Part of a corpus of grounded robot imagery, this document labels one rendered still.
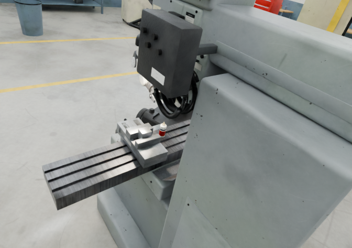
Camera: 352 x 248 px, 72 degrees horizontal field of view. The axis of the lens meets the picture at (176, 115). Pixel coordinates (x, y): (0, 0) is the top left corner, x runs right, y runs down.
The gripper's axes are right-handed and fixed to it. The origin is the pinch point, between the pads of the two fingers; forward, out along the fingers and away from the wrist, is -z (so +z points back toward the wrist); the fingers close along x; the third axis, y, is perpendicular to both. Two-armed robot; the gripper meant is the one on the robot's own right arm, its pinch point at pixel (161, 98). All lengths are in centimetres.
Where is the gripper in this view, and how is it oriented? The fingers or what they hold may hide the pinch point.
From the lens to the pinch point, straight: 149.5
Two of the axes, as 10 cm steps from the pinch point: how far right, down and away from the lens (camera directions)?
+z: -3.8, -5.7, 7.3
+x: 9.1, -0.8, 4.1
